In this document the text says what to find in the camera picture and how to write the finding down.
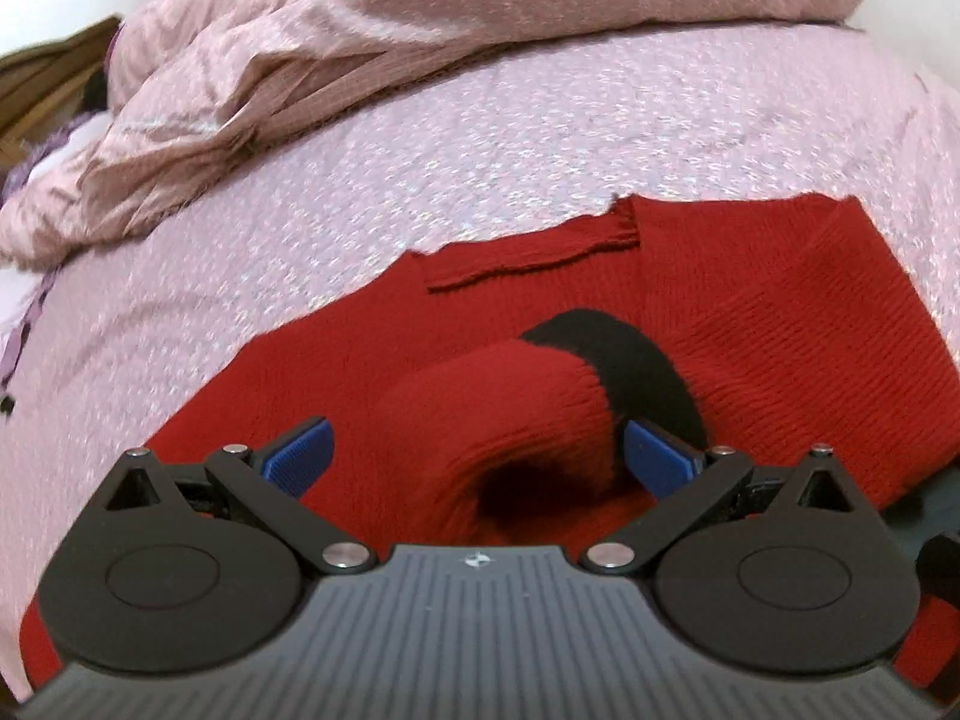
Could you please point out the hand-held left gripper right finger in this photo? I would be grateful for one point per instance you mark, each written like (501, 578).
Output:
(658, 457)

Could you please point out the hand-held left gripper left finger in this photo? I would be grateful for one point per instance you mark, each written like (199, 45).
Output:
(301, 454)

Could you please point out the red knit sweater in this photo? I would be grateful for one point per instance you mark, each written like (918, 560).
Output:
(525, 315)

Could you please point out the pink floral bed sheet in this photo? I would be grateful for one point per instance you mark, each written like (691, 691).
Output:
(360, 195)

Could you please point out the pink quilt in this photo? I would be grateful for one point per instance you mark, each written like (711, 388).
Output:
(375, 30)

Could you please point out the brown wooden furniture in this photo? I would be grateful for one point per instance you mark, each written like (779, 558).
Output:
(45, 82)

